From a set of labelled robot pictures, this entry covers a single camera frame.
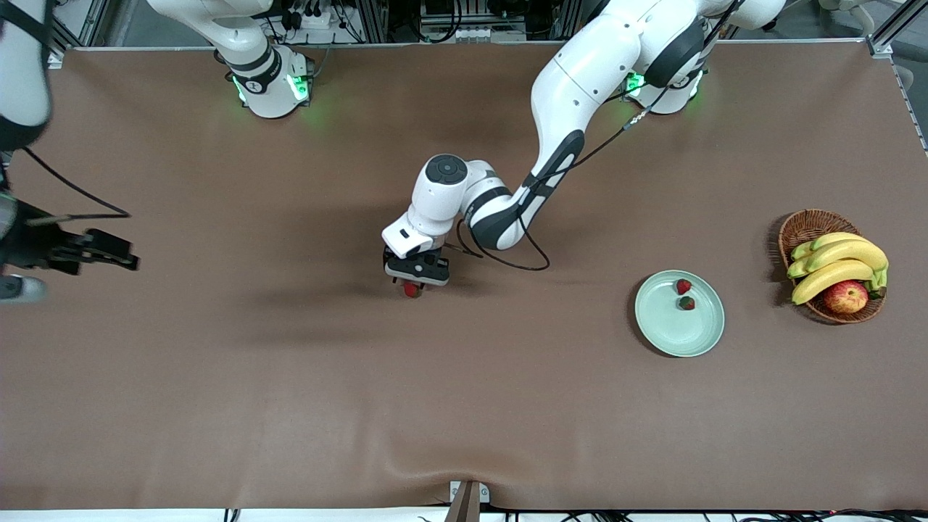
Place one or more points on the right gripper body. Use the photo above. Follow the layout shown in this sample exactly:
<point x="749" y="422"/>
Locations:
<point x="29" y="245"/>

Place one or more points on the red green strawberry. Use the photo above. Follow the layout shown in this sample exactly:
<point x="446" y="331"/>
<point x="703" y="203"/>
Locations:
<point x="412" y="291"/>
<point x="686" y="303"/>
<point x="683" y="287"/>

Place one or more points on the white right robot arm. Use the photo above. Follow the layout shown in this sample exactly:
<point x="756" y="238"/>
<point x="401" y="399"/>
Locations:
<point x="268" y="80"/>

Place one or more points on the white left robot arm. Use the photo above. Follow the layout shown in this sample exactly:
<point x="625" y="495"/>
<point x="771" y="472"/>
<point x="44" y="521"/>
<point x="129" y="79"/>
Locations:
<point x="580" y="80"/>

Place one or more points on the light green round plate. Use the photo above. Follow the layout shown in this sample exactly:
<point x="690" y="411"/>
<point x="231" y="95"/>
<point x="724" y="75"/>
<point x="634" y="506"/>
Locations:
<point x="678" y="333"/>

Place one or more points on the brown table cover cloth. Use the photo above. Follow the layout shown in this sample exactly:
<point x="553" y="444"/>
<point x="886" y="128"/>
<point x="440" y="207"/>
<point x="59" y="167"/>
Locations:
<point x="464" y="399"/>

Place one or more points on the small white socket strip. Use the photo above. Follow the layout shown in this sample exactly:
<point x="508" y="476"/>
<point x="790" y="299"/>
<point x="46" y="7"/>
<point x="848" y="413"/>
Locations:
<point x="467" y="33"/>

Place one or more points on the white power strip with plugs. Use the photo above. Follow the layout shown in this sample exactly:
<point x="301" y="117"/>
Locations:
<point x="315" y="20"/>

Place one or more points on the yellow banana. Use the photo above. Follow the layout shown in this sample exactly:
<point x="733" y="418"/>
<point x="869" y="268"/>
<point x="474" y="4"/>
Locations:
<point x="797" y="268"/>
<point x="834" y="238"/>
<point x="848" y="251"/>
<point x="826" y="277"/>
<point x="800" y="251"/>

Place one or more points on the brown wicker basket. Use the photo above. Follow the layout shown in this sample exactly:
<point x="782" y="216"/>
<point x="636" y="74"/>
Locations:
<point x="805" y="226"/>

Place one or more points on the red yellow apple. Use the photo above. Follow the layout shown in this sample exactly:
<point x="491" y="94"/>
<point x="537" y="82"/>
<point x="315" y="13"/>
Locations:
<point x="845" y="297"/>

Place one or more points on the aluminium frame profile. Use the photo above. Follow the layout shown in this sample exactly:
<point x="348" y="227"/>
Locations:
<point x="56" y="58"/>

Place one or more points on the aluminium frame post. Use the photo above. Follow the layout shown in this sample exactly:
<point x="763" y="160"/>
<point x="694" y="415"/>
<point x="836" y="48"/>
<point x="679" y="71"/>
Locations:
<point x="567" y="22"/>
<point x="371" y="22"/>

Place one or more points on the metal table clamp bracket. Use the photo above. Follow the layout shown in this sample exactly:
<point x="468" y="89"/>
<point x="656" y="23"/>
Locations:
<point x="467" y="504"/>

